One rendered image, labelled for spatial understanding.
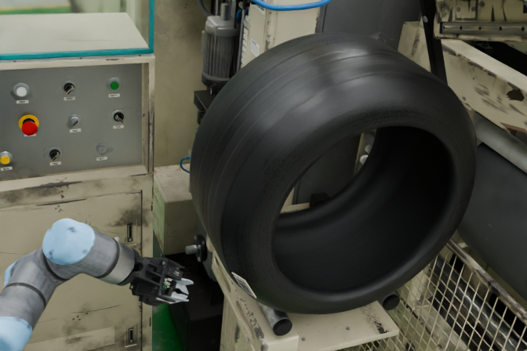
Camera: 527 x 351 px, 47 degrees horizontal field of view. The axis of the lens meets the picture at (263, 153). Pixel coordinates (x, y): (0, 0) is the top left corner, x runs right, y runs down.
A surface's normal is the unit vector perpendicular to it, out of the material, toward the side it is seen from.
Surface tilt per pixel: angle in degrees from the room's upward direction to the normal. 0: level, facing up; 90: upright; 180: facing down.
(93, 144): 90
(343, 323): 0
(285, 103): 40
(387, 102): 79
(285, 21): 90
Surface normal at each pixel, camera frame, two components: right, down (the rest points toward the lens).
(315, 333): 0.10, -0.87
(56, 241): -0.53, -0.43
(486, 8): -0.92, 0.11
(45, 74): 0.37, 0.49
